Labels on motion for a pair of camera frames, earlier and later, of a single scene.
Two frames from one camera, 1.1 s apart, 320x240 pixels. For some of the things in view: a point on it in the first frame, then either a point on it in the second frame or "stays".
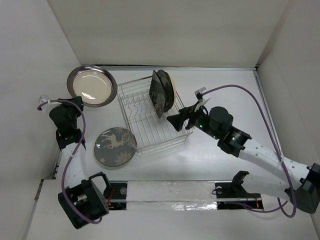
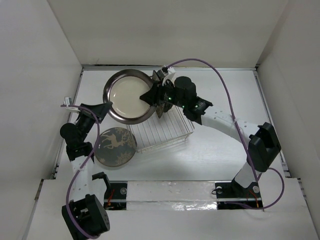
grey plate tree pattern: x=115 y=146 stays
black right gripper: x=177 y=120 → x=154 y=94
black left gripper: x=67 y=105 → x=100 y=109
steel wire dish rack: x=149 y=132 stays
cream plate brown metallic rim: x=97 y=86 → x=123 y=89
